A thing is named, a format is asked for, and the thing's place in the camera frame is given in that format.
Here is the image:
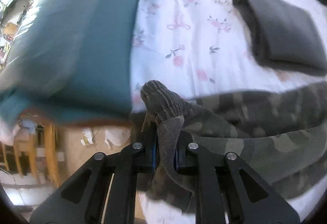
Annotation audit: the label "yellow wooden rack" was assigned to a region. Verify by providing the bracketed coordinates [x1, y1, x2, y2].
[1, 114, 62, 187]

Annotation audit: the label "camouflage pants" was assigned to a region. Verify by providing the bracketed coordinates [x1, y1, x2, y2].
[140, 80, 326, 211]

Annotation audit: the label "white floral bed sheet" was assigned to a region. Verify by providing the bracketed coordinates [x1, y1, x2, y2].
[129, 0, 327, 224]

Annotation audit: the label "teal orange bed footboard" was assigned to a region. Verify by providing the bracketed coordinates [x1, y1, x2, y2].
[1, 0, 139, 127]

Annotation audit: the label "white plastic trash bag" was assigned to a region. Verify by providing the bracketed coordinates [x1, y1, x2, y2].
[105, 127, 130, 149]

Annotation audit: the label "white snack wrapper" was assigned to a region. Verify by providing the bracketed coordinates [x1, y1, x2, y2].
[80, 128, 94, 146]

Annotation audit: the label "folded dark grey garment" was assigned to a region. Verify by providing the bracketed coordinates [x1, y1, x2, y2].
[232, 0, 326, 76]

